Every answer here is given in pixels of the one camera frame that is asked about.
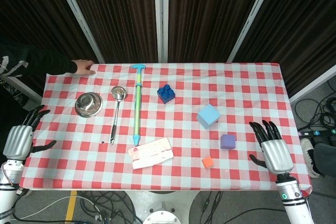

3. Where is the bare person hand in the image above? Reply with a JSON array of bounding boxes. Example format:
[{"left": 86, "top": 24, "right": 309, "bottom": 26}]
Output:
[{"left": 72, "top": 59, "right": 97, "bottom": 76}]

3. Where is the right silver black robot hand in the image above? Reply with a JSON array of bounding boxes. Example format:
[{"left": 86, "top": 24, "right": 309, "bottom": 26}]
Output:
[{"left": 248, "top": 120, "right": 294, "bottom": 174}]

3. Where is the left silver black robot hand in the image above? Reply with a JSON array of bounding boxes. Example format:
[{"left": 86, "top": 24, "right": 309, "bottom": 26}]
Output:
[{"left": 2, "top": 105, "right": 57, "bottom": 161}]

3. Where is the purple cube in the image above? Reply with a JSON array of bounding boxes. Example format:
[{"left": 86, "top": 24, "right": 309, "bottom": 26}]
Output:
[{"left": 220, "top": 134, "right": 236, "bottom": 151}]

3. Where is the small orange cube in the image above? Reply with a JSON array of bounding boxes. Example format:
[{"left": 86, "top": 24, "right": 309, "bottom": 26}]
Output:
[{"left": 201, "top": 156, "right": 214, "bottom": 169}]

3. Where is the black sleeved person forearm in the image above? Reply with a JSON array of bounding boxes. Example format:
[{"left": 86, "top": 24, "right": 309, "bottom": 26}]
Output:
[{"left": 0, "top": 39, "right": 79, "bottom": 80}]

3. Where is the white black sneaker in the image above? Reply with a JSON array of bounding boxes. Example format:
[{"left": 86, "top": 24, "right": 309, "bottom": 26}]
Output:
[{"left": 300, "top": 138, "right": 323, "bottom": 178}]

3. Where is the stainless steel bowl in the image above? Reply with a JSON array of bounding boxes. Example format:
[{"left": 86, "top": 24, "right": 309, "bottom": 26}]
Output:
[{"left": 74, "top": 92, "right": 103, "bottom": 118}]

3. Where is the stainless steel ladle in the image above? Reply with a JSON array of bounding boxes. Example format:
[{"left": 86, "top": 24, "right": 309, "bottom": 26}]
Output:
[{"left": 109, "top": 86, "right": 128, "bottom": 146}]

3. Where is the black power strip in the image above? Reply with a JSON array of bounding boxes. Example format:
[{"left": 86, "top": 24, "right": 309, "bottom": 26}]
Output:
[{"left": 298, "top": 129, "right": 336, "bottom": 138}]

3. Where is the black trousered person leg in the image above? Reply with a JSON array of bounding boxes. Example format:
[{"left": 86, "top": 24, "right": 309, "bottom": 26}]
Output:
[{"left": 313, "top": 142, "right": 336, "bottom": 178}]

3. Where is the green blue toy water pump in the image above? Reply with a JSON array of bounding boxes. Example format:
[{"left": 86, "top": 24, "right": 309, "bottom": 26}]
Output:
[{"left": 130, "top": 64, "right": 146, "bottom": 146}]

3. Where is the large light blue cube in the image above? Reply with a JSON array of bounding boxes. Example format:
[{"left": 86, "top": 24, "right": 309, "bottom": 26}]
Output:
[{"left": 196, "top": 104, "right": 221, "bottom": 130}]

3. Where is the dark blue toy brick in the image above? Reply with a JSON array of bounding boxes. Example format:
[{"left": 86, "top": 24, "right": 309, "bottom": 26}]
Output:
[{"left": 156, "top": 83, "right": 176, "bottom": 104}]

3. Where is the red white checkered tablecloth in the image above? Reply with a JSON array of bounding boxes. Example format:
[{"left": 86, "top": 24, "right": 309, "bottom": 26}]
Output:
[{"left": 19, "top": 62, "right": 313, "bottom": 196}]

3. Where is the pink white wet wipes pack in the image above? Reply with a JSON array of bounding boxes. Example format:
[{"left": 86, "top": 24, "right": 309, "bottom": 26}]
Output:
[{"left": 128, "top": 137, "right": 175, "bottom": 170}]

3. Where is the white partition post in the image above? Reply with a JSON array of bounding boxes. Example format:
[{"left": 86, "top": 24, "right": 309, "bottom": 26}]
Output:
[
  {"left": 0, "top": 74, "right": 43, "bottom": 105},
  {"left": 227, "top": 0, "right": 279, "bottom": 63},
  {"left": 288, "top": 63, "right": 336, "bottom": 104},
  {"left": 153, "top": 0, "right": 169, "bottom": 63},
  {"left": 52, "top": 0, "right": 106, "bottom": 64}
]

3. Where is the tangled black cable bundle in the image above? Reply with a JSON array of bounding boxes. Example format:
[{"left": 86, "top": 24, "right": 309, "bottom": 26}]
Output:
[
  {"left": 293, "top": 81, "right": 336, "bottom": 132},
  {"left": 77, "top": 191, "right": 144, "bottom": 224}
]

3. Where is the thin white cable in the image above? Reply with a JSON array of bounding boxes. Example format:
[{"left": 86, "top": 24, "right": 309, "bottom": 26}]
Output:
[{"left": 13, "top": 195, "right": 76, "bottom": 221}]

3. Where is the black cable with inline switch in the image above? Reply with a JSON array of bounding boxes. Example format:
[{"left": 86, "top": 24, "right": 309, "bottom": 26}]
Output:
[{"left": 202, "top": 191, "right": 224, "bottom": 216}]

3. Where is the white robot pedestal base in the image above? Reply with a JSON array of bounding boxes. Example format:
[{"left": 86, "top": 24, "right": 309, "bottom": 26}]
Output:
[{"left": 125, "top": 190, "right": 200, "bottom": 224}]

